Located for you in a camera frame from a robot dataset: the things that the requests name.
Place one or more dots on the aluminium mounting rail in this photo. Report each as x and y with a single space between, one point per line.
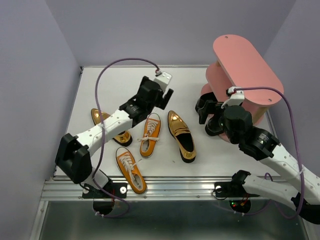
158 189

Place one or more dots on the black loafer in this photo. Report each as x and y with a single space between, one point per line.
213 128
203 98

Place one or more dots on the pink shoe shelf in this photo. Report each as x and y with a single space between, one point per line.
240 65

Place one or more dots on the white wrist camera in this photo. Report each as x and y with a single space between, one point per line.
235 97
163 79

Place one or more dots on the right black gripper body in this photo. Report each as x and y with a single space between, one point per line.
229 133

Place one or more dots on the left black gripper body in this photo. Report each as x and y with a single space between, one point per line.
157 102

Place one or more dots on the orange sneaker front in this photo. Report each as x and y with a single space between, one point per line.
128 166

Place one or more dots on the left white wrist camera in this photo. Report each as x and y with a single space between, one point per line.
163 79

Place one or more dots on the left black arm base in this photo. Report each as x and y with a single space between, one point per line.
90 190

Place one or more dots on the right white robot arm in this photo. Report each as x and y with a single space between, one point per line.
300 192

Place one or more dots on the orange sneaker centre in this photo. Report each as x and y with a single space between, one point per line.
150 136

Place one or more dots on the black loafer back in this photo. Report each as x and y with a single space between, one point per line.
213 128

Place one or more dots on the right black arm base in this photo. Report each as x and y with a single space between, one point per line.
232 189

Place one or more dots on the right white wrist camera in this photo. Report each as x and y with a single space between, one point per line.
235 97

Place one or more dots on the orange sneaker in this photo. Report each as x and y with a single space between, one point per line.
128 166
150 136

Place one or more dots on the gold loafer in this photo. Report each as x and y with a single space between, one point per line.
124 139
182 134

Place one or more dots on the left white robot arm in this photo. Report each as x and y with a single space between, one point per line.
74 152

